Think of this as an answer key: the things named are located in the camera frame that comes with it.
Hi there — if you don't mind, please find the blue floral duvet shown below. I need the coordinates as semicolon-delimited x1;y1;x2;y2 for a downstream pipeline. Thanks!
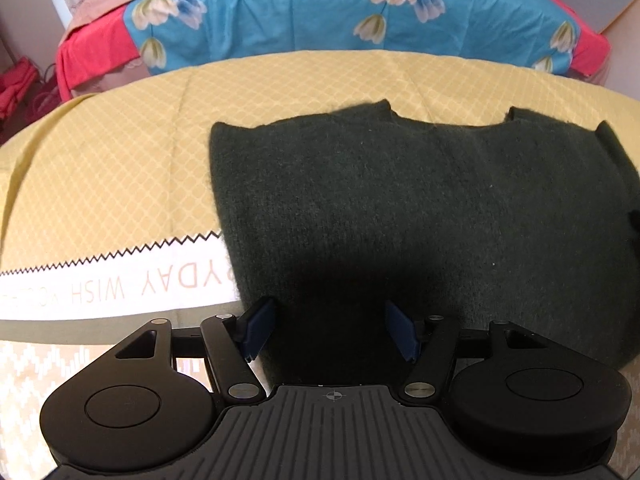
122;0;589;79

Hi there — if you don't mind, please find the dark green knit sweater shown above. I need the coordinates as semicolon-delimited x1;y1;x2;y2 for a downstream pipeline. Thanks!
207;99;640;387

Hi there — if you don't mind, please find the yellow and white quilt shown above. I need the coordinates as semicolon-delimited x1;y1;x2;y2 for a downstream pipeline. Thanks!
0;52;640;480

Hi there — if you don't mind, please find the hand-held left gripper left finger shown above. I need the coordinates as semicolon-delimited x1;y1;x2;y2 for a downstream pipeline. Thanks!
112;297;279;406

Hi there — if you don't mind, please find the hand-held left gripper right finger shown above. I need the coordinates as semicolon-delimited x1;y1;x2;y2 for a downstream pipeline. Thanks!
384;300;551;404

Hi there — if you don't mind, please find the red clothes pile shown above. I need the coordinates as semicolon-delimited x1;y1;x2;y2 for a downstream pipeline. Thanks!
0;57;45;122

